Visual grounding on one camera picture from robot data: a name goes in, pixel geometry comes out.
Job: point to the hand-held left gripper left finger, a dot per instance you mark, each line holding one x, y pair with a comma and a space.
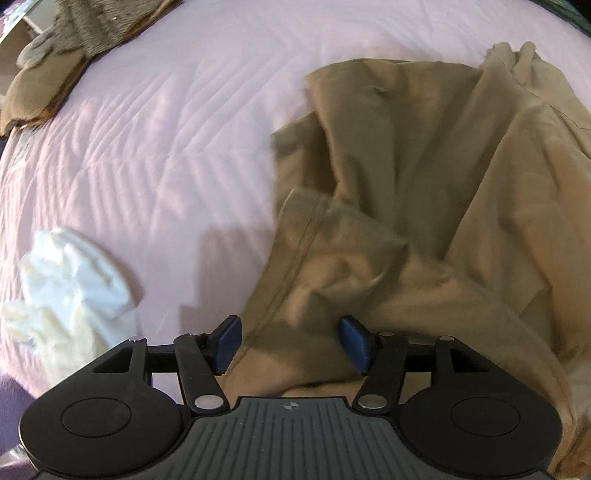
228, 341

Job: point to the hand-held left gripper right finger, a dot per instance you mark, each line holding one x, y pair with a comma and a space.
353, 341

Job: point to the tan shirt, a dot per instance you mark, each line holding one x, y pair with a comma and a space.
415, 161

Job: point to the white crumpled cloth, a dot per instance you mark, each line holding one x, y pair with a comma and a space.
69, 277

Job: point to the folded tan cloth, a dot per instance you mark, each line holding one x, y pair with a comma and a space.
37, 92

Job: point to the speckled brown knit cloth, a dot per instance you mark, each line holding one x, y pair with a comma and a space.
101, 23

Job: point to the grey gloves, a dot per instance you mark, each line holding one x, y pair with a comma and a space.
39, 48

